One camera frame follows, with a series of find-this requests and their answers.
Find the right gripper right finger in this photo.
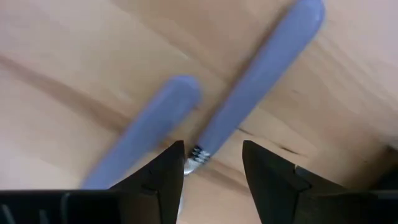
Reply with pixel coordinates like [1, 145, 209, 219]
[243, 140, 312, 224]

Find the lilac handled silver spoon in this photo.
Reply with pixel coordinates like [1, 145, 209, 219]
[80, 74, 202, 190]
[177, 0, 326, 177]

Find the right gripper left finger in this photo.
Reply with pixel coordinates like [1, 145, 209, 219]
[108, 140, 185, 224]

